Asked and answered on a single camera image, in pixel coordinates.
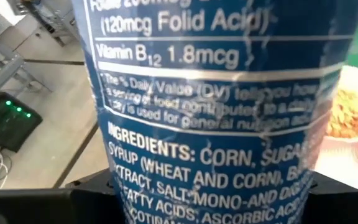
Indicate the blue cereal box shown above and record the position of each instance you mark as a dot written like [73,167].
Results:
[213,109]

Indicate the corn flakes cereal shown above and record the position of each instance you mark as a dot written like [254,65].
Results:
[351,115]

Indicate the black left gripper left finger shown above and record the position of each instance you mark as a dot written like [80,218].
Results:
[42,207]

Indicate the grey metal table frame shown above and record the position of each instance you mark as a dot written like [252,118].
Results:
[5,67]

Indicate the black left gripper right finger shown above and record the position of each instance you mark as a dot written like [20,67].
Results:
[343,207]

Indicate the black box with green lights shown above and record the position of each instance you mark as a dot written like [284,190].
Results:
[8,121]

